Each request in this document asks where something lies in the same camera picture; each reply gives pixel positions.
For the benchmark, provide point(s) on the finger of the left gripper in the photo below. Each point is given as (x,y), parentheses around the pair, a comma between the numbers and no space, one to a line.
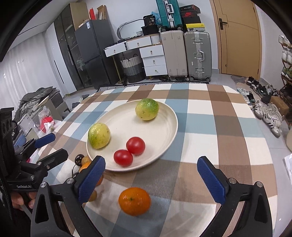
(31,146)
(54,159)

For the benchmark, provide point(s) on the teal suitcase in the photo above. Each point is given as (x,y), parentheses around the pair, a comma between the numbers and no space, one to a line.
(170,15)

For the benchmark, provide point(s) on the yellow black box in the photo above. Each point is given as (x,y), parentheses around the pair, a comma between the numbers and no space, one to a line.
(191,27)

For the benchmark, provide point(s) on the beige suitcase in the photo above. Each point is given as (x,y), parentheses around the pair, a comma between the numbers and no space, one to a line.
(175,53)

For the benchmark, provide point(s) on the black refrigerator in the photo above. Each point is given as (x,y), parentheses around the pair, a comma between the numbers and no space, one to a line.
(92,38)

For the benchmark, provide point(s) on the brown longan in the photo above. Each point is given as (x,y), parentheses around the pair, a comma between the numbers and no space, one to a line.
(93,196)
(85,160)

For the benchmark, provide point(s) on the red white plastic bag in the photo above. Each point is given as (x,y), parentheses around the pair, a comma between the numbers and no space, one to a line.
(46,120)

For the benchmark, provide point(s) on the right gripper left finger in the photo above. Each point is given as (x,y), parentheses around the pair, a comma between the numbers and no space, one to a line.
(47,218)

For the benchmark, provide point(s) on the wooden door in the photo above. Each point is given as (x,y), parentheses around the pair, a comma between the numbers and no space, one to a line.
(238,38)

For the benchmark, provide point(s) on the dark cherry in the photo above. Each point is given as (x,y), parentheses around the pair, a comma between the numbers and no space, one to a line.
(78,160)

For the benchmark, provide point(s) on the yellow passion fruit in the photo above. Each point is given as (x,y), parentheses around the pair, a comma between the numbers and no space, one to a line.
(99,135)

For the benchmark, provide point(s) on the grey clothes pile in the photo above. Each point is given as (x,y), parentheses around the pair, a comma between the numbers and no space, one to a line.
(29,100)

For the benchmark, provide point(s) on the green passion fruit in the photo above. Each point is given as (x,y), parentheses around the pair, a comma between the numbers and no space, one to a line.
(147,109)

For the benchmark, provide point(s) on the dark glass cabinet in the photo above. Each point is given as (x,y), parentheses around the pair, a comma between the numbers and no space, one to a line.
(68,21)

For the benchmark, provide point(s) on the shoe rack with shoes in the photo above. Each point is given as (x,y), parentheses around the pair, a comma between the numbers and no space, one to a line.
(285,92)

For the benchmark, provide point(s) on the black shoe boxes stack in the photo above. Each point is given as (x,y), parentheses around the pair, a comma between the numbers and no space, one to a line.
(190,14)

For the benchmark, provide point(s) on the large orange mandarin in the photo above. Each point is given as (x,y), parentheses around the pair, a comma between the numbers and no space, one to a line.
(134,201)

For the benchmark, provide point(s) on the red tomato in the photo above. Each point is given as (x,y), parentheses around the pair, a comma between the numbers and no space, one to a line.
(135,146)
(123,158)

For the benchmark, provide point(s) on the silver suitcase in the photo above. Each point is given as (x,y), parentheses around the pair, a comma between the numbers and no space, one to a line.
(199,55)

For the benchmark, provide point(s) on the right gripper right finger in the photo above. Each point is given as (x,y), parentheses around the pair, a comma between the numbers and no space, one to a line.
(255,217)

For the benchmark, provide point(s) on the cream round plate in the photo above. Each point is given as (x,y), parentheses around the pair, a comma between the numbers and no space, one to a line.
(158,135)

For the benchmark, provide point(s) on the person's left hand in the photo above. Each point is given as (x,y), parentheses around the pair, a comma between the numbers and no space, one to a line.
(17,200)

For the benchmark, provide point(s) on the brown longan front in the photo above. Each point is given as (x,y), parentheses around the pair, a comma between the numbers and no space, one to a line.
(93,196)

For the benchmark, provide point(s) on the woven laundry basket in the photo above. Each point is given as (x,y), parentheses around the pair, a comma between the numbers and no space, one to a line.
(133,68)

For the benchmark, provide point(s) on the red tomato rear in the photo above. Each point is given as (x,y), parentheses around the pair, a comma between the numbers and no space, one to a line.
(135,146)

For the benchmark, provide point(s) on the brown longan near cherry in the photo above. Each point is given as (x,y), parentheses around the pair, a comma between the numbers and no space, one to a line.
(85,160)

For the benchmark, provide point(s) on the red tomato front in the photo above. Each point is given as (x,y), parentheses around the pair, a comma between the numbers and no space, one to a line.
(123,158)

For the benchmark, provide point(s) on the white drawer cabinet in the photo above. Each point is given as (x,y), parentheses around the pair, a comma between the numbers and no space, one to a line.
(151,52)

